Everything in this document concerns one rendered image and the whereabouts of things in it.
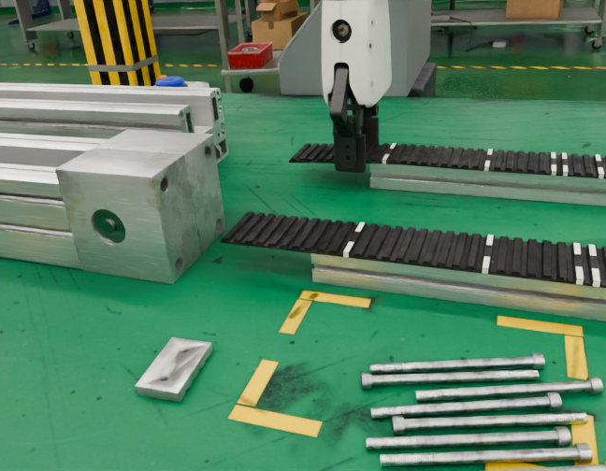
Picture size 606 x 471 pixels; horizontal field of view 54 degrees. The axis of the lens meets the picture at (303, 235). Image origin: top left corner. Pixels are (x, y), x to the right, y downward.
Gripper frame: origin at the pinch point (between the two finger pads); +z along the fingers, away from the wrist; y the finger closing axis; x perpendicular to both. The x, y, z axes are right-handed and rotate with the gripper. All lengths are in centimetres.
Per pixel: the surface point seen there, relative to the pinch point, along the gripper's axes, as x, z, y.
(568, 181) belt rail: -20.9, 1.7, -2.0
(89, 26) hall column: 236, 27, 254
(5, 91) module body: 48.8, -4.0, 2.2
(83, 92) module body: 36.1, -4.1, 2.2
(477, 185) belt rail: -12.7, 2.8, -2.0
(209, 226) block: 9.2, 2.2, -17.0
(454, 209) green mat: -10.9, 4.0, -5.5
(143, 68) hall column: 212, 55, 267
